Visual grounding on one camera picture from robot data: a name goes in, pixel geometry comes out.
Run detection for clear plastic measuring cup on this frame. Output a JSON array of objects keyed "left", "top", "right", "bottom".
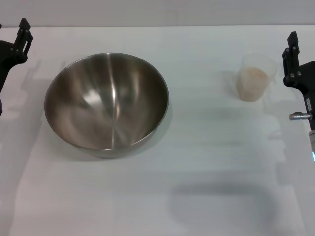
[{"left": 236, "top": 53, "right": 280, "bottom": 103}]

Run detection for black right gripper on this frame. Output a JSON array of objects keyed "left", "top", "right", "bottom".
[{"left": 282, "top": 31, "right": 315, "bottom": 132}]

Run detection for silver right wrist connector plug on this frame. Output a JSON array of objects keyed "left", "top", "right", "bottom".
[{"left": 289, "top": 112, "right": 311, "bottom": 121}]

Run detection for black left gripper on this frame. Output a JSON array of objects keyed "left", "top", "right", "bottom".
[{"left": 0, "top": 18, "right": 34, "bottom": 93}]

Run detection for white rice grains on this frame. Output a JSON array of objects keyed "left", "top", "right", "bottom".
[{"left": 237, "top": 66, "right": 269, "bottom": 102}]

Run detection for stainless steel mixing bowl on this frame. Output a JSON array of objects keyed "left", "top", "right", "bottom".
[{"left": 44, "top": 52, "right": 170, "bottom": 158}]

